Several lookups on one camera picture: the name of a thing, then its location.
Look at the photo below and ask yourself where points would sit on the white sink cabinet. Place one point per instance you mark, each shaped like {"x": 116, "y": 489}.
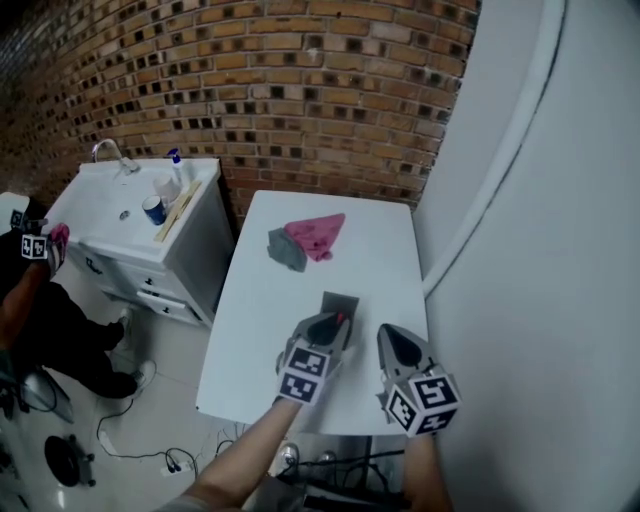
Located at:
{"x": 115, "y": 240}

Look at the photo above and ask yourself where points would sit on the white power strip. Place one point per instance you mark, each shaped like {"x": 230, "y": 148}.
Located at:
{"x": 176, "y": 467}

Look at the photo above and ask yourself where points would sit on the blue cup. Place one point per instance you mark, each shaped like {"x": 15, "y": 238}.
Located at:
{"x": 154, "y": 212}

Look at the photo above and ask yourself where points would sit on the small dark red object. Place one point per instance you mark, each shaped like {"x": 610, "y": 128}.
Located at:
{"x": 340, "y": 317}

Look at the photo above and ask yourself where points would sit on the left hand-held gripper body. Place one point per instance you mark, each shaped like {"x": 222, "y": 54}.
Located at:
{"x": 305, "y": 372}

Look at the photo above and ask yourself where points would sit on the wooden strip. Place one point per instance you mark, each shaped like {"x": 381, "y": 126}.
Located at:
{"x": 177, "y": 212}

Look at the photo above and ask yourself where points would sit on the white wall conduit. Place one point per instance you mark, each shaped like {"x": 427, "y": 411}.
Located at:
{"x": 520, "y": 100}

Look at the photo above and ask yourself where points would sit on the black round wheeled base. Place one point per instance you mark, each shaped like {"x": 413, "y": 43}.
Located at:
{"x": 65, "y": 460}

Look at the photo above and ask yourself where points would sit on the person's shoe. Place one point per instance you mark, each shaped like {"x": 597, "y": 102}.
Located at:
{"x": 328, "y": 456}
{"x": 289, "y": 456}

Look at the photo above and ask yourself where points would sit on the person's grey trouser leg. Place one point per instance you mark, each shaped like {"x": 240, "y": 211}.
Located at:
{"x": 272, "y": 495}

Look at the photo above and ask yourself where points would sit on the person's left forearm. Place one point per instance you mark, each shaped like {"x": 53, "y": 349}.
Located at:
{"x": 245, "y": 460}

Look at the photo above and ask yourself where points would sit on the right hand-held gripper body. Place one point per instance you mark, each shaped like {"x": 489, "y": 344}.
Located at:
{"x": 425, "y": 400}

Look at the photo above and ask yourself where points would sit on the white spray bottle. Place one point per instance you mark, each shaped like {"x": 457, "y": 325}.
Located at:
{"x": 181, "y": 167}

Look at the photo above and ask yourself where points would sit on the chrome faucet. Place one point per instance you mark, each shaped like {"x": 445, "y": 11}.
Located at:
{"x": 107, "y": 146}

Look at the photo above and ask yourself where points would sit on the person's right forearm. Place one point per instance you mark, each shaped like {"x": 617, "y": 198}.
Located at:
{"x": 427, "y": 475}

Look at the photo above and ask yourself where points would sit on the pink cloth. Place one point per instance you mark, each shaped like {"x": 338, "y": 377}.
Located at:
{"x": 317, "y": 235}

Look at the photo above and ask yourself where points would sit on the dark grey box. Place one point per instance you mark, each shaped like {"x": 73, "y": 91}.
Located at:
{"x": 342, "y": 304}

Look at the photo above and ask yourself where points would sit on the grey cloth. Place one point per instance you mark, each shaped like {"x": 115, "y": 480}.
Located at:
{"x": 285, "y": 250}

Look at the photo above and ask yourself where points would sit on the grey leaning panel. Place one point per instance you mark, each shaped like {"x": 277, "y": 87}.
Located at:
{"x": 50, "y": 395}

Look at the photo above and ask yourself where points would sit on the metal table leg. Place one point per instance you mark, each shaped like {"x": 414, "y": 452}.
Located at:
{"x": 370, "y": 465}

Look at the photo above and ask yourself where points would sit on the white cup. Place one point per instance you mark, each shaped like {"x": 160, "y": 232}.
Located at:
{"x": 166, "y": 189}

